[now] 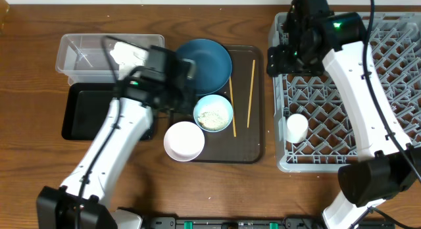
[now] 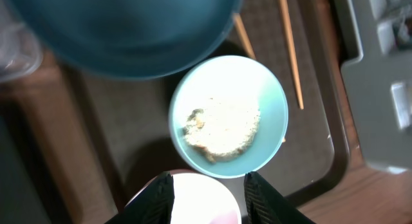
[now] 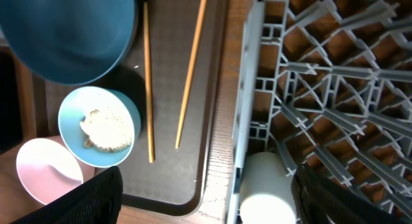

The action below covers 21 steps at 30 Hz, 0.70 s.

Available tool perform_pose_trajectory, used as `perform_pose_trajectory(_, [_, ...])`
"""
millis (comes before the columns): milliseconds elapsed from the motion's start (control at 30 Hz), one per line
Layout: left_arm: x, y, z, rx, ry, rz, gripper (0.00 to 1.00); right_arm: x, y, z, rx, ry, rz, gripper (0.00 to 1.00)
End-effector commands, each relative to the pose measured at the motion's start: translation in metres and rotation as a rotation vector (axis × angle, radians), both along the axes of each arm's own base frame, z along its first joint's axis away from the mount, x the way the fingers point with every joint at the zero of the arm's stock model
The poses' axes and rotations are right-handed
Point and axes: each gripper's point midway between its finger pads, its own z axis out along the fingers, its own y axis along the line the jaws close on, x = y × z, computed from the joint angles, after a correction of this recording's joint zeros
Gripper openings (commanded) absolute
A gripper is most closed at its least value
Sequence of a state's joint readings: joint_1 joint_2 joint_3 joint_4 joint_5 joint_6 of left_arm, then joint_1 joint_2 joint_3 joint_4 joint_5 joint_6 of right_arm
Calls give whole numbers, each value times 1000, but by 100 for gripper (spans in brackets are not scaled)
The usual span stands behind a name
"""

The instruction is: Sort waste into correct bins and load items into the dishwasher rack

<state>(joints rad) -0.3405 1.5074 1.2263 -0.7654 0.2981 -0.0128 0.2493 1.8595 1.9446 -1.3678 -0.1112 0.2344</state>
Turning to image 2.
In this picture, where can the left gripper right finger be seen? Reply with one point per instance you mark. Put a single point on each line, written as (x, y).
(265, 205)

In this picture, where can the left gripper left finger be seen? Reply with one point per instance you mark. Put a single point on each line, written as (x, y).
(154, 205)

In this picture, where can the dark blue plate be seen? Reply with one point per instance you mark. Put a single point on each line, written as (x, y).
(129, 39)

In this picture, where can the grey dishwasher rack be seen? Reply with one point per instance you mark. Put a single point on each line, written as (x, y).
(376, 72)

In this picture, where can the white pink-rimmed bowl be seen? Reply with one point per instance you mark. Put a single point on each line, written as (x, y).
(200, 199)

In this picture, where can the rice food scraps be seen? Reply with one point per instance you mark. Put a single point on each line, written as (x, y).
(222, 130)

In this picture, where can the black rectangular tray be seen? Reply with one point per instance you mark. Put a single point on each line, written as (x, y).
(21, 202)

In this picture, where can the light blue bowl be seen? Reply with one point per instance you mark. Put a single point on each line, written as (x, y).
(246, 80)

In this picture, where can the left wooden chopstick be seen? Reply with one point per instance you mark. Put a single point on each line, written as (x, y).
(243, 36)

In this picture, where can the wooden chopstick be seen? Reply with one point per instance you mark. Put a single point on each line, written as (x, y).
(243, 36)
(283, 5)

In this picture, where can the clear plastic bin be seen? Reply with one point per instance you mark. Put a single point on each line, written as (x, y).
(21, 52)

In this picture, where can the right wooden chopstick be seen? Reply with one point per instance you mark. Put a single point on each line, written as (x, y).
(283, 5)

